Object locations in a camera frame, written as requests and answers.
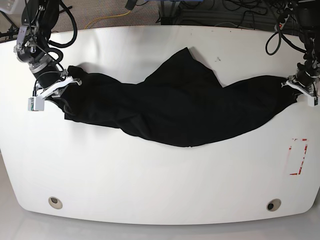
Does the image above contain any table cable grommet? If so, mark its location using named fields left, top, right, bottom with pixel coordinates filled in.
left=266, top=198, right=282, bottom=212
left=48, top=196, right=63, bottom=210

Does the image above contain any left table cable grommet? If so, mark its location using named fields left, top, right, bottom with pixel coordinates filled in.
left=48, top=196, right=63, bottom=210

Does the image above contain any white power strip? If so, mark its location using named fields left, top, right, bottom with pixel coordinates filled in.
left=273, top=0, right=294, bottom=30

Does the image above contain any yellow cable on floor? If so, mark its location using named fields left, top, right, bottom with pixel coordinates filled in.
left=84, top=9, right=131, bottom=30

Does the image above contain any clear plastic storage box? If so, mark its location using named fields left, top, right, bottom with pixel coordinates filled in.
left=0, top=0, right=25, bottom=15

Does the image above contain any red tape rectangle marking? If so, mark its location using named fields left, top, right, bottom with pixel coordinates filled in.
left=286, top=138, right=309, bottom=176

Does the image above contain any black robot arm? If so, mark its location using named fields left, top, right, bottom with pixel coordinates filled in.
left=292, top=0, right=320, bottom=88
left=14, top=0, right=69, bottom=91

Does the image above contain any black T-shirt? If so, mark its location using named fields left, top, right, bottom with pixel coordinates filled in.
left=54, top=48, right=298, bottom=147

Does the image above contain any right table cable grommet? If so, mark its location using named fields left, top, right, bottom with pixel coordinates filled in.
left=266, top=198, right=282, bottom=212

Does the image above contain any black tripod stand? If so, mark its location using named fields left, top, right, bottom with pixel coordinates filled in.
left=0, top=11, right=19, bottom=43

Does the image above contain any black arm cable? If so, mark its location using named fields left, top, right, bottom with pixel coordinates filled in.
left=265, top=4, right=307, bottom=56
left=47, top=0, right=78, bottom=71

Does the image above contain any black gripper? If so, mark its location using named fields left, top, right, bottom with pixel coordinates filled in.
left=33, top=63, right=69, bottom=97
left=294, top=63, right=320, bottom=95

